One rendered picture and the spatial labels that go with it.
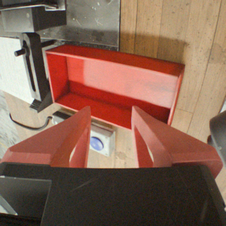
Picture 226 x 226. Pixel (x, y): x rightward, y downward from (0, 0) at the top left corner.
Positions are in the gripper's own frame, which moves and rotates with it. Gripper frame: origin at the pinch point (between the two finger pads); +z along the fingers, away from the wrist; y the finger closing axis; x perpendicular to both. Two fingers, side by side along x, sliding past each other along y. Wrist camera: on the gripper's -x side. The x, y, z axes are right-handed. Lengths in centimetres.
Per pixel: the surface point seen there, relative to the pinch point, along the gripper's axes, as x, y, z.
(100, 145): 22.9, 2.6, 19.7
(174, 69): 1.5, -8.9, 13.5
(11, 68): 11, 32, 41
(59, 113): 20.1, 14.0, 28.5
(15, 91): 20, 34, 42
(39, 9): -6.3, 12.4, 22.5
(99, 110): 13.0, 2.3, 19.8
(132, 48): 0.7, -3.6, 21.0
